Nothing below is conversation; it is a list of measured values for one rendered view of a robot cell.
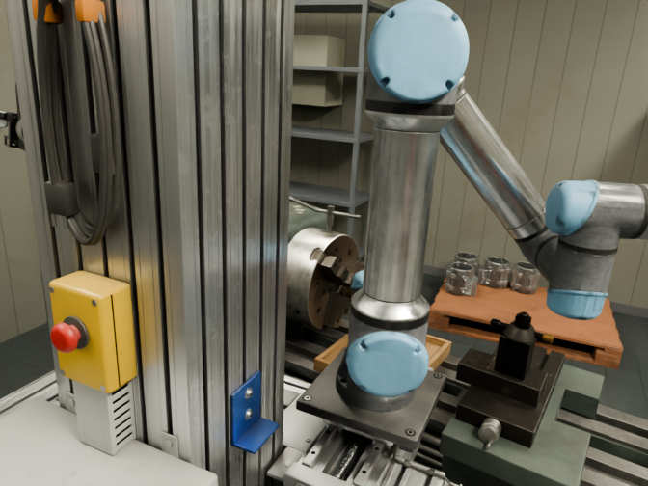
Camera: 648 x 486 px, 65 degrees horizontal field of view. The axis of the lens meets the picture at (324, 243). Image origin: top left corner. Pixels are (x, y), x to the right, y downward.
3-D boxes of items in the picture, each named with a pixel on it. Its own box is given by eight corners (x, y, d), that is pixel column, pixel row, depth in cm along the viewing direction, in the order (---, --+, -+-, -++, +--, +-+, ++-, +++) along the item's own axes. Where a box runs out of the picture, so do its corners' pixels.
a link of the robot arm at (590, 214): (537, 229, 76) (548, 173, 73) (613, 235, 75) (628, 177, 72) (556, 247, 68) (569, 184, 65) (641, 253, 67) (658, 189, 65)
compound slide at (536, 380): (455, 379, 135) (457, 362, 133) (467, 363, 143) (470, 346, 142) (536, 408, 125) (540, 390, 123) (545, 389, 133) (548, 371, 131)
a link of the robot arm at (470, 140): (353, 51, 83) (523, 273, 93) (352, 48, 73) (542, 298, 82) (411, 1, 80) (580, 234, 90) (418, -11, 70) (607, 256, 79)
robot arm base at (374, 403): (402, 421, 87) (408, 371, 84) (322, 395, 93) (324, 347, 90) (424, 378, 100) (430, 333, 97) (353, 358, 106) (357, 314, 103)
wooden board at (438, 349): (313, 369, 155) (314, 358, 154) (369, 326, 184) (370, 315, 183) (404, 406, 140) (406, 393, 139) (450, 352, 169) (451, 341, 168)
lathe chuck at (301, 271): (280, 334, 160) (287, 236, 153) (332, 308, 187) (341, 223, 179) (303, 342, 156) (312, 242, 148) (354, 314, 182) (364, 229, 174)
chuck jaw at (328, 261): (321, 281, 163) (309, 260, 154) (328, 268, 165) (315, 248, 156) (351, 290, 158) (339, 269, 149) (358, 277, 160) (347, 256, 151)
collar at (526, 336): (499, 337, 127) (501, 326, 126) (507, 325, 133) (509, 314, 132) (533, 347, 123) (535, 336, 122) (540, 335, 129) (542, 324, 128)
